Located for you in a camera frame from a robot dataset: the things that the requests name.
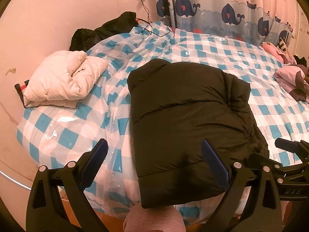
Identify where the dark olive puffer jacket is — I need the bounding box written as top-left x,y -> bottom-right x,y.
127,59 -> 269,208

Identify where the pink purple clothes pile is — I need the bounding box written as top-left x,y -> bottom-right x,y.
261,38 -> 308,103

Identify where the blue white checkered bed cover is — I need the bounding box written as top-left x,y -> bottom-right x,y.
17,22 -> 308,219

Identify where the pink trouser leg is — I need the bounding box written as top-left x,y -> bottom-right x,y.
123,203 -> 186,232

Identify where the white puffer jacket folded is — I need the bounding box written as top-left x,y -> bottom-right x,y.
23,50 -> 108,108

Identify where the whale pattern curtain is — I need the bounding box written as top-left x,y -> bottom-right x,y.
155,0 -> 299,46

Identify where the black clothing by wall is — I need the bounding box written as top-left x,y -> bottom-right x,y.
69,12 -> 138,52

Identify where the black charger cable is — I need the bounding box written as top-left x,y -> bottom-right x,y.
134,0 -> 171,38

